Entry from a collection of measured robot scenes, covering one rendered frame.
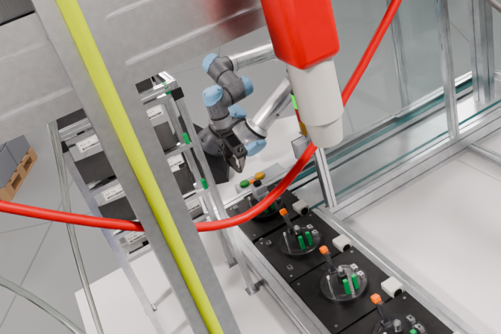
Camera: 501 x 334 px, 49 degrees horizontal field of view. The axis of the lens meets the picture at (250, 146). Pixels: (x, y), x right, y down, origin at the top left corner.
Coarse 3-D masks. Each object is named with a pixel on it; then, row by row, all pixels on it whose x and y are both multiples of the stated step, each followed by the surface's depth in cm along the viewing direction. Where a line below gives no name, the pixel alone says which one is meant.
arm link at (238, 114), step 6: (228, 108) 238; (234, 108) 241; (240, 108) 244; (234, 114) 237; (240, 114) 238; (246, 114) 242; (234, 120) 238; (240, 120) 238; (210, 126) 244; (234, 126) 237
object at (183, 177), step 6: (180, 168) 161; (186, 168) 162; (174, 174) 161; (180, 174) 162; (186, 174) 162; (180, 180) 162; (186, 180) 162; (180, 186) 162; (186, 186) 162; (192, 186) 162; (186, 192) 162
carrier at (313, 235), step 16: (304, 224) 187; (320, 224) 185; (272, 240) 185; (288, 240) 180; (304, 240) 178; (320, 240) 176; (336, 240) 174; (272, 256) 178; (288, 256) 176; (304, 256) 173; (320, 256) 172; (288, 272) 170; (304, 272) 168
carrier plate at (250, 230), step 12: (288, 192) 205; (240, 204) 207; (288, 204) 199; (288, 216) 193; (300, 216) 193; (240, 228) 196; (252, 228) 193; (264, 228) 191; (276, 228) 190; (252, 240) 188
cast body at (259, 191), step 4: (256, 180) 195; (260, 180) 195; (252, 184) 196; (256, 184) 193; (260, 184) 194; (264, 184) 194; (252, 188) 195; (256, 188) 193; (260, 188) 193; (264, 188) 193; (252, 192) 199; (256, 192) 193; (260, 192) 193; (264, 192) 194; (268, 192) 194; (256, 196) 194; (260, 196) 193; (264, 196) 194; (260, 200) 194
